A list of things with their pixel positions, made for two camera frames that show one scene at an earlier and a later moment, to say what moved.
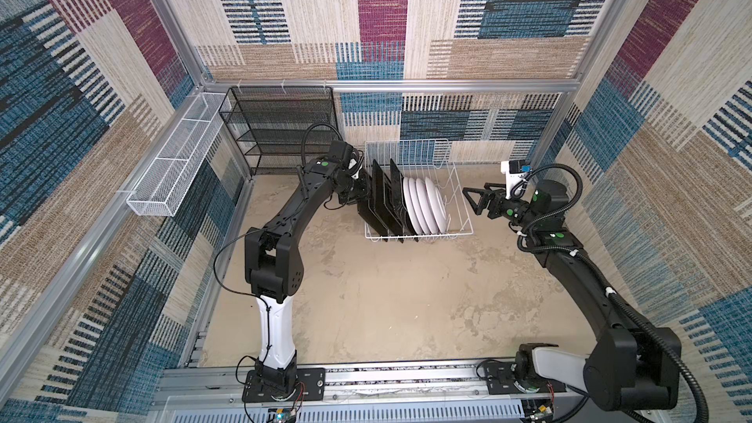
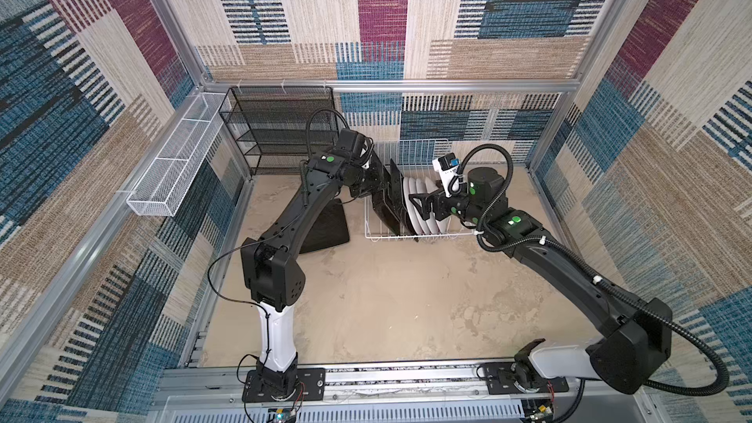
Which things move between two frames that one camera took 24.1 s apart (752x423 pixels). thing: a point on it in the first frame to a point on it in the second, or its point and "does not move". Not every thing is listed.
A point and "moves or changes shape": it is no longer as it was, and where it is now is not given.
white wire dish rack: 412,193 does not move
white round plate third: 437,205 does not move
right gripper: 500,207 to 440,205
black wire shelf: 280,128 does not move
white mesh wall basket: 159,190 does not move
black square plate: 379,210 moves or changes shape
